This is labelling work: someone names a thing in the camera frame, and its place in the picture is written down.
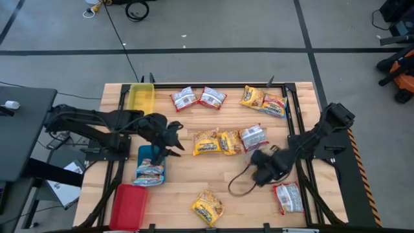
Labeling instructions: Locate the red plastic bin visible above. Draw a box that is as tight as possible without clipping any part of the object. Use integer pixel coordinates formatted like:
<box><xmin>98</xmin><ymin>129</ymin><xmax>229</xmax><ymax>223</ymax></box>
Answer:
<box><xmin>109</xmin><ymin>183</ymin><xmax>149</xmax><ymax>232</ymax></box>

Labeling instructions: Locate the orange black wheeled machine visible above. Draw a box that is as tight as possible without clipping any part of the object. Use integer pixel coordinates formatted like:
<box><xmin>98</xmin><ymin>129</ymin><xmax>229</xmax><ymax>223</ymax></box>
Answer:
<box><xmin>376</xmin><ymin>45</ymin><xmax>414</xmax><ymax>104</ymax></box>

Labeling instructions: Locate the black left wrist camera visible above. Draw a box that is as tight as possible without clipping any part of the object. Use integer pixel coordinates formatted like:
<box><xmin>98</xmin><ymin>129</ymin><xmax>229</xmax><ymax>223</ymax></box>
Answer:
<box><xmin>167</xmin><ymin>120</ymin><xmax>184</xmax><ymax>133</ymax></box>

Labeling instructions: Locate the black metal rig frame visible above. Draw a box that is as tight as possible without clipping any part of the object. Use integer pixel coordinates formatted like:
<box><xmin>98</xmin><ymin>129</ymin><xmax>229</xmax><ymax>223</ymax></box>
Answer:
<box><xmin>76</xmin><ymin>82</ymin><xmax>349</xmax><ymax>233</ymax></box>

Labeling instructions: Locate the red Maruchan ramen packet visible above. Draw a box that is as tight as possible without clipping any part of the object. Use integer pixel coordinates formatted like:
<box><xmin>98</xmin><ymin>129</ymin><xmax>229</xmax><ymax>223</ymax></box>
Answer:
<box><xmin>272</xmin><ymin>181</ymin><xmax>305</xmax><ymax>216</ymax></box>
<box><xmin>238</xmin><ymin>124</ymin><xmax>270</xmax><ymax>153</ymax></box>
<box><xmin>198</xmin><ymin>86</ymin><xmax>228</xmax><ymax>111</ymax></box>
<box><xmin>170</xmin><ymin>86</ymin><xmax>199</xmax><ymax>113</ymax></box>

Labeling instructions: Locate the black equipment case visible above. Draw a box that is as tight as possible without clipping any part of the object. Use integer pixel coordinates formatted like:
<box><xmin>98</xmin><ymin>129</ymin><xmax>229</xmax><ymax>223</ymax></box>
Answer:
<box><xmin>371</xmin><ymin>0</ymin><xmax>414</xmax><ymax>37</ymax></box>

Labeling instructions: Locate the coiled black cable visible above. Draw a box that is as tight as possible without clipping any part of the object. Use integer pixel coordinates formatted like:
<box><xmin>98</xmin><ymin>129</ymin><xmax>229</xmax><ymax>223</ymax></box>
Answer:
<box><xmin>124</xmin><ymin>0</ymin><xmax>150</xmax><ymax>23</ymax></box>

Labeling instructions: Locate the black platform with hazard stripe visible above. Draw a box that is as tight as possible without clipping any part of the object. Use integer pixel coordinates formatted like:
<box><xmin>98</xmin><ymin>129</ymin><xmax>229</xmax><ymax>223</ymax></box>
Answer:
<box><xmin>318</xmin><ymin>128</ymin><xmax>383</xmax><ymax>228</ymax></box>

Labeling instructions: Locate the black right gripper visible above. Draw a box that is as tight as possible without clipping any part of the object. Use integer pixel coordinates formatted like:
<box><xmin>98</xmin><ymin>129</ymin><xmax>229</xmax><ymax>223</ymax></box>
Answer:
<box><xmin>250</xmin><ymin>149</ymin><xmax>294</xmax><ymax>188</ymax></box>

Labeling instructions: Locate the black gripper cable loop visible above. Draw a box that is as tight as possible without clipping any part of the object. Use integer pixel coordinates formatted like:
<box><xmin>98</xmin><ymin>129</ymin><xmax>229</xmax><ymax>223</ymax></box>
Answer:
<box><xmin>228</xmin><ymin>163</ymin><xmax>259</xmax><ymax>197</ymax></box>

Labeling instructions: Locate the blue Maruchan ramen packet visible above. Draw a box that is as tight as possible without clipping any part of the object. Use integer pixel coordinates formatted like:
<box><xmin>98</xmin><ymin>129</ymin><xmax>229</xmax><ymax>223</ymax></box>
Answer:
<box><xmin>132</xmin><ymin>173</ymin><xmax>165</xmax><ymax>187</ymax></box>
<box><xmin>259</xmin><ymin>93</ymin><xmax>288</xmax><ymax>119</ymax></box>
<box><xmin>135</xmin><ymin>158</ymin><xmax>165</xmax><ymax>175</ymax></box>

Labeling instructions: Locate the blue plastic bin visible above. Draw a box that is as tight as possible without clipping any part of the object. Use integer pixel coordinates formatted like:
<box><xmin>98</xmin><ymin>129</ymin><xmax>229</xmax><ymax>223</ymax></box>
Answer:
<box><xmin>136</xmin><ymin>144</ymin><xmax>167</xmax><ymax>187</ymax></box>

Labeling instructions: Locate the thin black floor cable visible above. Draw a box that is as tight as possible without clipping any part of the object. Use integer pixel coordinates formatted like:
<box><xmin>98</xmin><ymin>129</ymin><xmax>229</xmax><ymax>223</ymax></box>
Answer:
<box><xmin>0</xmin><ymin>80</ymin><xmax>102</xmax><ymax>100</ymax></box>

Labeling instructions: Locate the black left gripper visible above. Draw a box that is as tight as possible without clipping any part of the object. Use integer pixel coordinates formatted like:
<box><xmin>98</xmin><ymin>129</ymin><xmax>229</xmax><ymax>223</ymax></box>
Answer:
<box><xmin>144</xmin><ymin>113</ymin><xmax>186</xmax><ymax>159</ymax></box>

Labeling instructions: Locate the black desk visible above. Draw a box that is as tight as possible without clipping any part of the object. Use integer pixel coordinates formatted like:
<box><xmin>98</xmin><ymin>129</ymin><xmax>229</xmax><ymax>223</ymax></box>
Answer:
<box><xmin>0</xmin><ymin>86</ymin><xmax>58</xmax><ymax>183</ymax></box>

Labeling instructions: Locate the black power adapter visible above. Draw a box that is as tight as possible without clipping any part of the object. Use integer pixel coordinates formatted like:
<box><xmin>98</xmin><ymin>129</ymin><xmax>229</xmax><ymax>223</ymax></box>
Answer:
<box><xmin>46</xmin><ymin>131</ymin><xmax>72</xmax><ymax>150</ymax></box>

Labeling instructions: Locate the white printed paper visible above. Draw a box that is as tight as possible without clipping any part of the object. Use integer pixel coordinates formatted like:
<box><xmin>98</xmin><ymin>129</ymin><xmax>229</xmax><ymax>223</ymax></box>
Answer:
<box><xmin>46</xmin><ymin>160</ymin><xmax>85</xmax><ymax>208</ymax></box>

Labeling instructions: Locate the yellow plastic bin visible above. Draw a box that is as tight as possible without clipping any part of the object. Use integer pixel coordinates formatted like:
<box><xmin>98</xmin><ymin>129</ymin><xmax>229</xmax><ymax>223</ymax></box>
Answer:
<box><xmin>126</xmin><ymin>82</ymin><xmax>156</xmax><ymax>115</ymax></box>

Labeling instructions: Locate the yellow Maruchan ramen packet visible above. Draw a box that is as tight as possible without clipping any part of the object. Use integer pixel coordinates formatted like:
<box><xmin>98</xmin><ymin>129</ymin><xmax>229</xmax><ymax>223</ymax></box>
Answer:
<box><xmin>193</xmin><ymin>128</ymin><xmax>223</xmax><ymax>157</ymax></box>
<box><xmin>190</xmin><ymin>189</ymin><xmax>226</xmax><ymax>227</ymax></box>
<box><xmin>218</xmin><ymin>129</ymin><xmax>245</xmax><ymax>155</ymax></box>
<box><xmin>239</xmin><ymin>85</ymin><xmax>265</xmax><ymax>109</ymax></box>

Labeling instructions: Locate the long black floor cable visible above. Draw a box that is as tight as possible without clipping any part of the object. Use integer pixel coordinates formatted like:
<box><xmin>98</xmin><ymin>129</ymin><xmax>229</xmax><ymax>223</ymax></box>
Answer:
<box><xmin>102</xmin><ymin>0</ymin><xmax>140</xmax><ymax>83</ymax></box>

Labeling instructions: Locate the white cable with yellow plug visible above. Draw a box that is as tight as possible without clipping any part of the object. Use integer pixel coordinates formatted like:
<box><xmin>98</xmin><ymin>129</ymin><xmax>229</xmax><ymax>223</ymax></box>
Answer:
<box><xmin>82</xmin><ymin>0</ymin><xmax>113</xmax><ymax>19</ymax></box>

